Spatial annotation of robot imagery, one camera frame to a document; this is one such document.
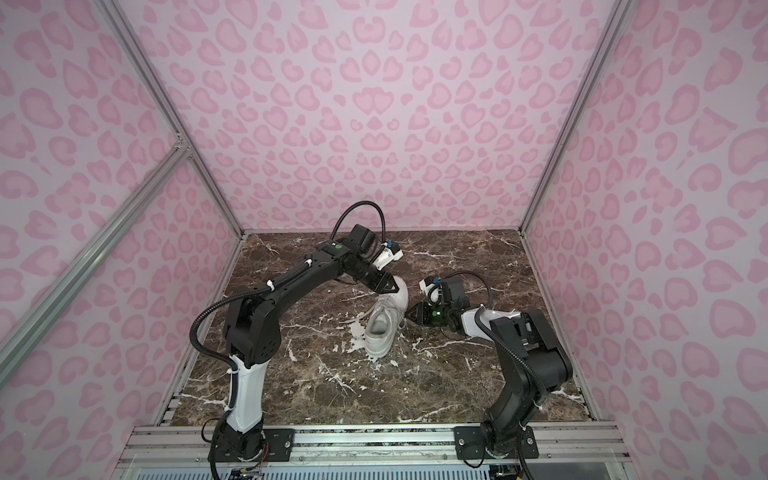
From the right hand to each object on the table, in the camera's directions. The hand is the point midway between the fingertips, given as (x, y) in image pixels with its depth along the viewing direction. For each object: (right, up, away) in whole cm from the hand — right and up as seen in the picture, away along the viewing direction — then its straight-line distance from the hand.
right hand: (410, 312), depth 91 cm
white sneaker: (-8, -3, -3) cm, 9 cm away
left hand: (-4, +9, -4) cm, 11 cm away
